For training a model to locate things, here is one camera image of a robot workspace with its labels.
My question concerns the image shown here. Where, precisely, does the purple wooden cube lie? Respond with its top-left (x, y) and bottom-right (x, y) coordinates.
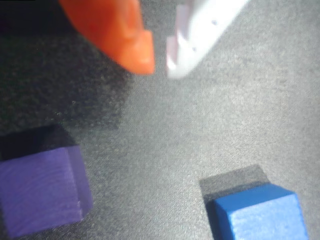
top-left (0, 146), bottom-right (94, 239)

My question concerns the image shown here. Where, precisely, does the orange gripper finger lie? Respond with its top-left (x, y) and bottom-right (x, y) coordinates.
top-left (58, 0), bottom-right (156, 75)

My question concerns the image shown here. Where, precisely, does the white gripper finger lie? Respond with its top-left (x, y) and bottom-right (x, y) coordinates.
top-left (165, 0), bottom-right (251, 80)

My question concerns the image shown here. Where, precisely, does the black fabric desk mat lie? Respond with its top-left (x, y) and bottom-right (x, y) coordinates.
top-left (0, 0), bottom-right (320, 240)

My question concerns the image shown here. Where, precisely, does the blue wooden cube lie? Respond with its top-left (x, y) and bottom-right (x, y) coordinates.
top-left (211, 183), bottom-right (310, 240)

